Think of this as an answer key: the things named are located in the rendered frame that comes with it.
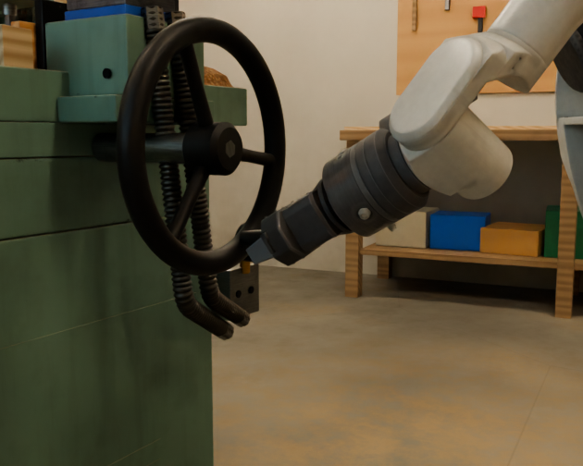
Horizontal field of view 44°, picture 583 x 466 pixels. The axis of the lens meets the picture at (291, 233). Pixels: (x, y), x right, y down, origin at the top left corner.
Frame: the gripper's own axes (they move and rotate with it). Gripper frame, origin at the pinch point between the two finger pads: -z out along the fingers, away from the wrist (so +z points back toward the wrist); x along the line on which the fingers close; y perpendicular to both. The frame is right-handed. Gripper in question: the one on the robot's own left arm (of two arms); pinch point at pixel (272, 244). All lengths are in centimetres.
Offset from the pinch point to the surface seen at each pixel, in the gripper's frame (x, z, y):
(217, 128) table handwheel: 0.3, 1.5, 13.9
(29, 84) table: -5.9, -13.0, 29.5
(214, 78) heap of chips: 30.2, -12.8, 26.3
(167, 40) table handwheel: -4.8, 5.1, 23.2
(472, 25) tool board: 339, -37, 41
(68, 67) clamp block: 0.1, -11.7, 30.4
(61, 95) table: -1.6, -13.5, 27.8
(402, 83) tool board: 333, -85, 35
